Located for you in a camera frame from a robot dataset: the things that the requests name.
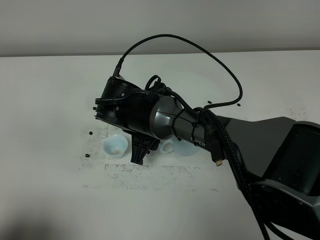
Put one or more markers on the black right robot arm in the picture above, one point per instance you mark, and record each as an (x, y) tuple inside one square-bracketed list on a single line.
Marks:
[(275, 162)]

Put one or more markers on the near light blue teacup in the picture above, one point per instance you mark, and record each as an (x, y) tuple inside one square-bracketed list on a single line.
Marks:
[(115, 146)]

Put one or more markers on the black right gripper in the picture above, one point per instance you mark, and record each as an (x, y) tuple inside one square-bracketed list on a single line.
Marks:
[(127, 106)]

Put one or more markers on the light blue porcelain teapot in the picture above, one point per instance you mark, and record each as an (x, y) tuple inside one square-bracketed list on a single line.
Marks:
[(180, 147)]

